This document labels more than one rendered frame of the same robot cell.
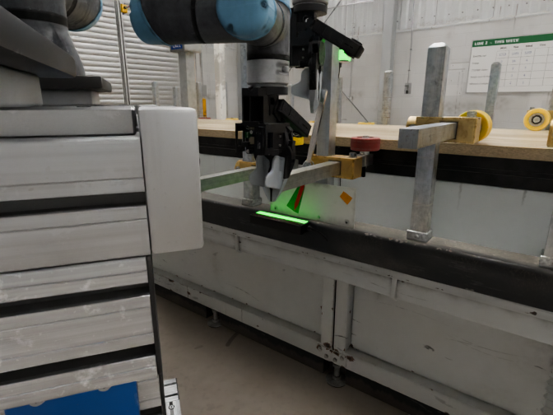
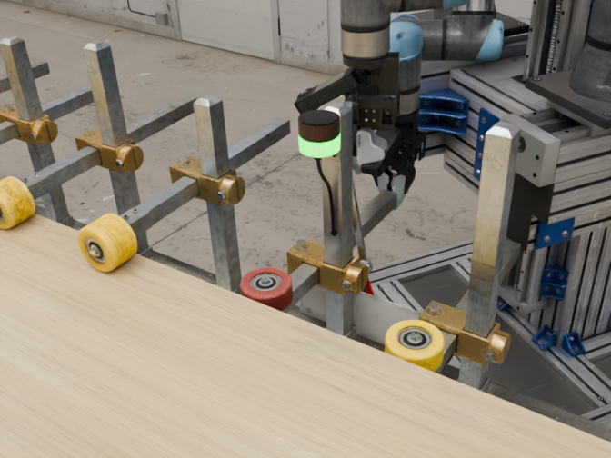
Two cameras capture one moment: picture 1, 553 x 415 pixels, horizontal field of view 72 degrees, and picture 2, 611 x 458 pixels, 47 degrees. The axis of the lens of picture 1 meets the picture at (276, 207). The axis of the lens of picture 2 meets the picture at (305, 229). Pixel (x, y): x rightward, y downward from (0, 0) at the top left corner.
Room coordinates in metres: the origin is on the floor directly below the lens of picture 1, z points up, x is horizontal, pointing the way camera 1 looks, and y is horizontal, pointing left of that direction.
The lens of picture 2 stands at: (1.93, -0.21, 1.56)
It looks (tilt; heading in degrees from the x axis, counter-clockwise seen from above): 33 degrees down; 178
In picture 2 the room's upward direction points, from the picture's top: 3 degrees counter-clockwise
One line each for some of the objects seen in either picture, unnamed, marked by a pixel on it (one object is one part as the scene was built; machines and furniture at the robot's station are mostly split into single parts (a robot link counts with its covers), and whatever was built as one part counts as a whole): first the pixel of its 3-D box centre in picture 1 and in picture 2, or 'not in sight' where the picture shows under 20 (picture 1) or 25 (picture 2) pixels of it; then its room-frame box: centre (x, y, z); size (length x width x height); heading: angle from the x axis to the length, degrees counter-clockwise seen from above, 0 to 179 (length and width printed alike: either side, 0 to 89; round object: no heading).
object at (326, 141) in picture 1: (326, 140); (338, 242); (0.96, -0.13, 0.91); 0.04 x 0.04 x 0.48; 53
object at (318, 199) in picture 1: (309, 200); (361, 313); (0.96, -0.09, 0.75); 0.26 x 0.01 x 0.10; 53
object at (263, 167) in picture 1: (260, 178); (404, 187); (0.71, 0.03, 0.86); 0.06 x 0.03 x 0.09; 143
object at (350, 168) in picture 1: (333, 165); (326, 268); (0.95, -0.14, 0.85); 0.14 x 0.06 x 0.05; 53
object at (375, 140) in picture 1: (364, 156); (267, 308); (1.06, -0.25, 0.85); 0.08 x 0.08 x 0.11
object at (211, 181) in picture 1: (250, 174); (465, 313); (1.05, 0.07, 0.81); 0.44 x 0.03 x 0.04; 143
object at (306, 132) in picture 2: not in sight; (318, 124); (1.00, -0.15, 1.14); 0.06 x 0.06 x 0.02
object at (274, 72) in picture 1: (269, 75); (397, 98); (0.71, 0.01, 1.05); 0.08 x 0.08 x 0.05
